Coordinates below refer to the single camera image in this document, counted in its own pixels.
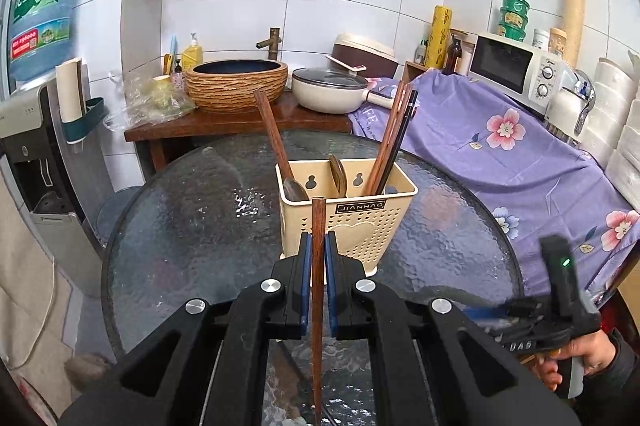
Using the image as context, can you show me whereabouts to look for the white rice paddle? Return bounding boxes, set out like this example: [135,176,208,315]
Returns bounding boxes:
[325,54,367,72]

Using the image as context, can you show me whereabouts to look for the yellow soap dispenser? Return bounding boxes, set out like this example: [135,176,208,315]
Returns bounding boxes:
[181,33,204,72]

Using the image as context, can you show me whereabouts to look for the white microwave oven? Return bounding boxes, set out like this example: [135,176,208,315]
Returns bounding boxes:
[467,32,567,108]

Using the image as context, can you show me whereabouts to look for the brown glass bottle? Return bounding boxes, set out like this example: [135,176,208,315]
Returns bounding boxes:
[442,33,464,75]

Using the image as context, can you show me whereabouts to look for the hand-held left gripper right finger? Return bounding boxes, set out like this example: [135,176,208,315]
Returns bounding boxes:
[324,230,583,426]

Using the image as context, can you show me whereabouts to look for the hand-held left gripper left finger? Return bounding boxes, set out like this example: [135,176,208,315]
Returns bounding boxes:
[59,230,314,426]

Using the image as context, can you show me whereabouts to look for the brown and white rice cooker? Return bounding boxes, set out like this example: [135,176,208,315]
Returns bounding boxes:
[332,32,400,80]

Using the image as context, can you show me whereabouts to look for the long wooden spoon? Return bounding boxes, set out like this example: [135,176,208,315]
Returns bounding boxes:
[252,89,297,188]

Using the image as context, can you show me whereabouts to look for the black chopstick with gold band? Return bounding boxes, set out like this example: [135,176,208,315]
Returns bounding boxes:
[377,90,420,196]

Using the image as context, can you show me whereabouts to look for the white paper cup stack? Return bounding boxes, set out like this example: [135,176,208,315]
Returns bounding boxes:
[55,58,89,128]

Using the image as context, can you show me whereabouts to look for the white cord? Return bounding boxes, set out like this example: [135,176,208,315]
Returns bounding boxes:
[9,256,57,368]

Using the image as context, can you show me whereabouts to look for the wooden chopstick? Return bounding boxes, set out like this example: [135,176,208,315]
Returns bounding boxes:
[310,197,326,426]
[362,80,407,197]
[372,87,413,196]

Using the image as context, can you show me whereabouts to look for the white pan with glass lid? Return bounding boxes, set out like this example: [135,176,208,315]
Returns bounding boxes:
[291,67,402,113]

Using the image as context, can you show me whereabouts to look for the metal spoon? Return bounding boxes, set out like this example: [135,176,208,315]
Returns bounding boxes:
[328,152,349,198]

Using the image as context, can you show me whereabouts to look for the purple floral cloth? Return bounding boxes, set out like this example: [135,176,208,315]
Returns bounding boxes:
[347,68,640,303]

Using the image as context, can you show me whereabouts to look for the person's right forearm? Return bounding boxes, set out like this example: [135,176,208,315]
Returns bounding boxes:
[575,330,640,413]

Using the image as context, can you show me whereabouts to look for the bronze faucet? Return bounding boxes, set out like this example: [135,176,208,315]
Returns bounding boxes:
[256,27,283,61]

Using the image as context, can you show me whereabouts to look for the clear plastic bag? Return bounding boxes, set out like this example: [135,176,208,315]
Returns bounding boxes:
[104,71,197,128]

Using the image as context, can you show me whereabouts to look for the beige rolled mat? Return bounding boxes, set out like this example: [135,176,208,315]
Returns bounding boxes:
[562,0,586,70]

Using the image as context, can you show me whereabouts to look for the green cup holder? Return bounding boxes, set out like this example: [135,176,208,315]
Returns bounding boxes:
[64,96,107,145]

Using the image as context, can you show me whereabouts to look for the beige plastic utensil holder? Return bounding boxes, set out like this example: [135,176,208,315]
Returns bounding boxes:
[275,158,419,278]

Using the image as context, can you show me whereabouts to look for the yellow roll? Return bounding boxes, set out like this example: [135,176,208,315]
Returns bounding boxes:
[425,5,454,70]

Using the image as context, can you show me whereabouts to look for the blue water jug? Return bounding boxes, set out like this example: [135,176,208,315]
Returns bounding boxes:
[7,0,81,83]

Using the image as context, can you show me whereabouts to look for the wooden counter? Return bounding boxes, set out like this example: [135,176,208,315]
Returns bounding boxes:
[124,93,354,173]

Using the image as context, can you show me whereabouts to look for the woven brown basin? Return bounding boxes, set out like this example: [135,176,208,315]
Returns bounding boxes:
[185,59,290,113]

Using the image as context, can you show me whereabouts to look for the grey fuzzy slipper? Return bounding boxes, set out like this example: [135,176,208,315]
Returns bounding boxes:
[64,352,112,391]

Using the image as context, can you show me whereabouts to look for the person's right hand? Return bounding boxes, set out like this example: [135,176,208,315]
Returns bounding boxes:
[530,330,621,392]

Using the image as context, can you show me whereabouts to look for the white water dispenser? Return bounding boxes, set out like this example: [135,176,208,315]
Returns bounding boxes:
[0,81,103,299]

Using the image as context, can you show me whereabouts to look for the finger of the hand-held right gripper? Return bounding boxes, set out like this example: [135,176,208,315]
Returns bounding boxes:
[487,323,552,355]
[467,297,547,325]

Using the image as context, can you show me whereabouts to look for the grey round stool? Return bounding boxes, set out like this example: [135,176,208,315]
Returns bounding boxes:
[95,186,147,248]

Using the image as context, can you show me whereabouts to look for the small wooden box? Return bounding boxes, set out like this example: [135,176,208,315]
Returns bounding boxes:
[402,60,427,83]

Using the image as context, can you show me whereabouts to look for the beige cloth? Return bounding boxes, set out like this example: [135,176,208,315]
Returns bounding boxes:
[0,166,117,407]

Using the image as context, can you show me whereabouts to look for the stack of white containers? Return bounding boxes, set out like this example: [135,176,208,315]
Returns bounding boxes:
[580,51,640,188]

